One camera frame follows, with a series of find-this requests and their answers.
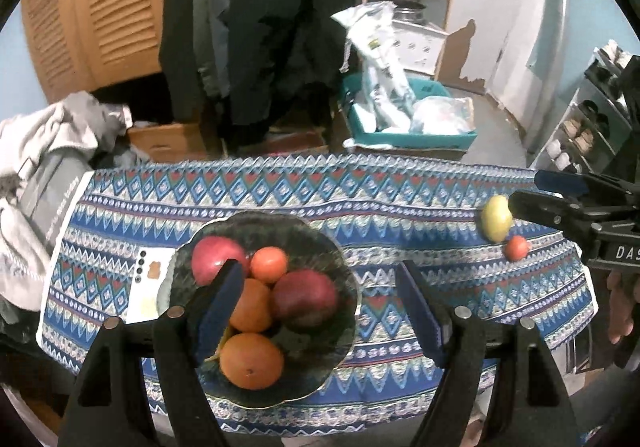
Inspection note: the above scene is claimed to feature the shoe rack with shoes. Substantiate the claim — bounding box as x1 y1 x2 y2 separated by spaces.
530 44 640 172

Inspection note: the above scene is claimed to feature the blue patterned tablecloth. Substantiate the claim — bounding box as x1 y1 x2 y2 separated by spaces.
36 153 598 438

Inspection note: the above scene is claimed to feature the metal pot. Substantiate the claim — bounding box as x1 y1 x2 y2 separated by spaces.
395 1 426 22

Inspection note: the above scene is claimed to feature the person's right hand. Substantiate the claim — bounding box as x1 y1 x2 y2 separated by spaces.
606 272 640 345

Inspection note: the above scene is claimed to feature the grey hanging jacket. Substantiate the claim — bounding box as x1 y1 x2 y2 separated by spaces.
192 0 236 100

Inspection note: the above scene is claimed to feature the black hanging jacket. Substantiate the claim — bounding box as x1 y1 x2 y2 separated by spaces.
159 0 201 122

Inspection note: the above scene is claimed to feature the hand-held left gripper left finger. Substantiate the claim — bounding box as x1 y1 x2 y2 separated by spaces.
57 258 246 447

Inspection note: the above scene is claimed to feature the cardboard box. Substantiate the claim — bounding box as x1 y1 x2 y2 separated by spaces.
127 123 211 162

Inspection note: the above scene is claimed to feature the grey printed garment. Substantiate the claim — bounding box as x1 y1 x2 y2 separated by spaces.
22 147 96 248

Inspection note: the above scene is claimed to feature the small tangerine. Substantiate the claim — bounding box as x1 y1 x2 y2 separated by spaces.
250 247 290 284
503 235 530 262

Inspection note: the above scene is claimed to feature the white drawer cabinet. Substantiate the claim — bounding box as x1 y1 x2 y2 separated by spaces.
392 19 448 78

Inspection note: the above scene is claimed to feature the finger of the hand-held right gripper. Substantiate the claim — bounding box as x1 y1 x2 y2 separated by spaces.
534 170 626 200
509 190 608 248

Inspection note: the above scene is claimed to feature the dark red apple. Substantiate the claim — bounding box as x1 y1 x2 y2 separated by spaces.
271 269 340 332

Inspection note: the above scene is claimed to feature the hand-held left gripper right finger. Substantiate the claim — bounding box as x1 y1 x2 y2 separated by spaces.
395 259 581 447

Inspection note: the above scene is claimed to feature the white printed plastic bag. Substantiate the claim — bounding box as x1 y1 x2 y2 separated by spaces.
331 2 416 132

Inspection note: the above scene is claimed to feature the clear plastic bag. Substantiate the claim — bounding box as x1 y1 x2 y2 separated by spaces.
411 96 475 135

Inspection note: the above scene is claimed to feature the dark glass scalloped bowl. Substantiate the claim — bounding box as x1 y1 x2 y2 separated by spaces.
156 212 362 410

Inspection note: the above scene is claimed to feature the large black hanging coat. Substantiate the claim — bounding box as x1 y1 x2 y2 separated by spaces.
220 0 358 148

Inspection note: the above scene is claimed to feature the white smartphone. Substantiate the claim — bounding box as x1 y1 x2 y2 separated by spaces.
122 248 176 324

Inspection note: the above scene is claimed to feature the pink red apple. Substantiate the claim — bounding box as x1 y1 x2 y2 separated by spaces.
191 236 251 288

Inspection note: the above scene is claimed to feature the large orange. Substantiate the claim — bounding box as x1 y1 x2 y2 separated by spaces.
219 333 285 390
228 278 275 334

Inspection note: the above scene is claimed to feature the yellow green lemon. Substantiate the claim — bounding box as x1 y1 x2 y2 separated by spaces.
481 194 512 243

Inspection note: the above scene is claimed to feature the teal plastic basket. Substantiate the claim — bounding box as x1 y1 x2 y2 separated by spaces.
342 73 478 151

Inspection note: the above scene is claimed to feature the wooden louvered wardrobe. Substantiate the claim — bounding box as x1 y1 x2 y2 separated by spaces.
19 0 176 102

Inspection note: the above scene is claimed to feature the light grey hoodie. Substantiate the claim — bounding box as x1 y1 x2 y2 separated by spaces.
0 92 133 313

